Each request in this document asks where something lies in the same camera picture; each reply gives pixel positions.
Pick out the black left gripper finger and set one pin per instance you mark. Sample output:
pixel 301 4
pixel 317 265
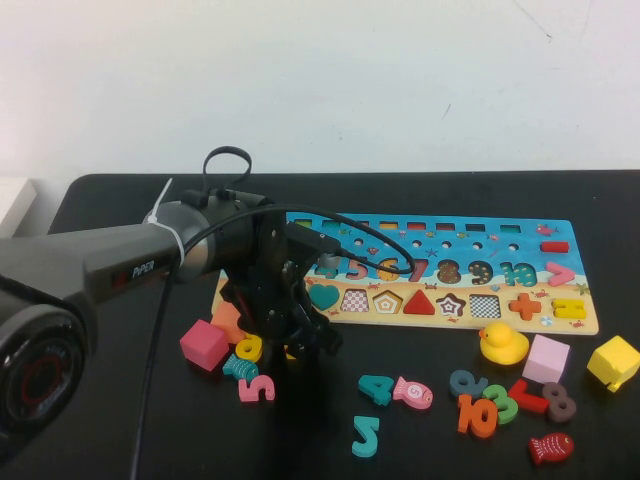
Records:
pixel 325 335
pixel 280 345

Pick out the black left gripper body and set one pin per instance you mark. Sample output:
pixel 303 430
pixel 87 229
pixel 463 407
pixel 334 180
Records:
pixel 272 280

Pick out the yellow pentagon piece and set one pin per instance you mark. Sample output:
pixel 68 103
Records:
pixel 289 354

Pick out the wooden number puzzle board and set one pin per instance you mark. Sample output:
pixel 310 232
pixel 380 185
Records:
pixel 450 235

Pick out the yellow number six piece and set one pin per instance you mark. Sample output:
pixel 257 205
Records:
pixel 254 352

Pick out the teal heart piece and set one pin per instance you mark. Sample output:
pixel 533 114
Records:
pixel 326 296

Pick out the teal fish piece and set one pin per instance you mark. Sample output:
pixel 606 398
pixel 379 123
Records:
pixel 242 369

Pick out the pink number five piece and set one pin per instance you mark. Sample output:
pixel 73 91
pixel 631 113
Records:
pixel 247 393

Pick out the teal number four piece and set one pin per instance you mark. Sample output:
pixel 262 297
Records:
pixel 382 390

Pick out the red triangle piece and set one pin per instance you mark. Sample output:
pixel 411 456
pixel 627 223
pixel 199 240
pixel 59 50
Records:
pixel 418 306

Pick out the teal number five piece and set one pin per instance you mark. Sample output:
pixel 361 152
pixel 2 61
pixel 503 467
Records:
pixel 370 430

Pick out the pink fish piece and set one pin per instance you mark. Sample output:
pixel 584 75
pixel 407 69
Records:
pixel 414 392

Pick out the orange number ten piece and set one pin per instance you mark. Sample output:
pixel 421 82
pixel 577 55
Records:
pixel 465 414

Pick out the green number three piece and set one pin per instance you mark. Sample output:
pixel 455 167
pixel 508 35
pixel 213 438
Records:
pixel 508 406

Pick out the orange plus sign piece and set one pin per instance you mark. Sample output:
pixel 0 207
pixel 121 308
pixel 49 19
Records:
pixel 525 306

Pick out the red number seven piece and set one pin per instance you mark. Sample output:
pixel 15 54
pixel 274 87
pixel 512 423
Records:
pixel 533 403

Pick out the yellow equals sign piece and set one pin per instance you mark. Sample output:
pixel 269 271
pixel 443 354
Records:
pixel 558 309

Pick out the pink greater-than sign piece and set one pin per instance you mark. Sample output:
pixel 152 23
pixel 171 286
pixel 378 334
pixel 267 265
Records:
pixel 556 275

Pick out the brown number eight piece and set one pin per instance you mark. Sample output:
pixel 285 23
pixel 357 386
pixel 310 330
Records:
pixel 561 401

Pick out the red minus sign piece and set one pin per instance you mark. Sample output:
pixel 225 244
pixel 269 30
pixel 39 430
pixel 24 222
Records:
pixel 555 247

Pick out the red fish piece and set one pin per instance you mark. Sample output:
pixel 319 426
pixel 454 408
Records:
pixel 552 448

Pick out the orange cube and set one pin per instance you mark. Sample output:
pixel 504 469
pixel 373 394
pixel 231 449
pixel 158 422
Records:
pixel 226 322

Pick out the magenta cube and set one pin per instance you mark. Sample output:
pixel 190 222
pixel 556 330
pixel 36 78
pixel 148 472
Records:
pixel 202 345

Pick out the white zip tie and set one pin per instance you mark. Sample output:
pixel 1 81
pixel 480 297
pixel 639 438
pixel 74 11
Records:
pixel 172 232

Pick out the grey-blue number nine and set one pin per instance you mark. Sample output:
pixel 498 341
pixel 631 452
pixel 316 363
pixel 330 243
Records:
pixel 459 386

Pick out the yellow rubber duck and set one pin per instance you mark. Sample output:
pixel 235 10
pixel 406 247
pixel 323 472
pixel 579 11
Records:
pixel 505 347

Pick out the light pink cube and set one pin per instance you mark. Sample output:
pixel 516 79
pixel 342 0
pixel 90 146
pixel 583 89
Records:
pixel 546 358

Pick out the white cabinet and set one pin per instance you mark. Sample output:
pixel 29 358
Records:
pixel 12 205

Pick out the yellow cube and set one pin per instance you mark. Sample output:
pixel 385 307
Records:
pixel 615 362

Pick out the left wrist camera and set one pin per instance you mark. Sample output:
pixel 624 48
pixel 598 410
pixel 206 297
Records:
pixel 312 239

